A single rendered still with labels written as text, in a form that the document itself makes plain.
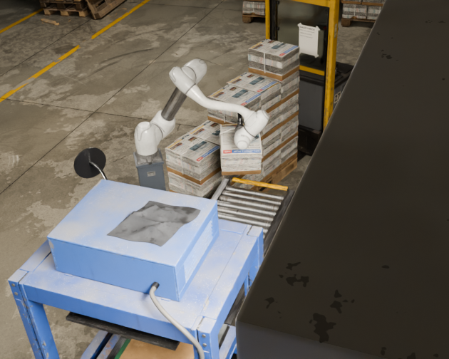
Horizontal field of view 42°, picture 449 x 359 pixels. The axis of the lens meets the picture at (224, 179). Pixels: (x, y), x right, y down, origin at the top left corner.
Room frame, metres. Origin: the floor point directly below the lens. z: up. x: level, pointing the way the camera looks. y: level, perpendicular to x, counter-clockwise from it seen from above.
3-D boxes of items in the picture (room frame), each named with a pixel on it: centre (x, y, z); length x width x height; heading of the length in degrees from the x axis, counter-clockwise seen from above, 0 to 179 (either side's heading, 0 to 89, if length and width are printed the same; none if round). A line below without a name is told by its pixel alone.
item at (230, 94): (4.54, -0.13, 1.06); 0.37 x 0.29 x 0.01; 51
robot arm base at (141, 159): (3.71, 0.55, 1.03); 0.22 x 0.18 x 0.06; 12
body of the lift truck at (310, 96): (5.61, -1.04, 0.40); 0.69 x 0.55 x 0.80; 49
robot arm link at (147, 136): (3.74, 0.55, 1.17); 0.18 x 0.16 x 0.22; 149
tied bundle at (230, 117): (4.55, -0.12, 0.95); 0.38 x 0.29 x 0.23; 51
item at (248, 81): (4.79, -0.30, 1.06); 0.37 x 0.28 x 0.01; 48
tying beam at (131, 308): (2.02, 0.40, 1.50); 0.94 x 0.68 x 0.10; 67
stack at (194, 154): (4.45, -0.04, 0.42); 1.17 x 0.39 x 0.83; 139
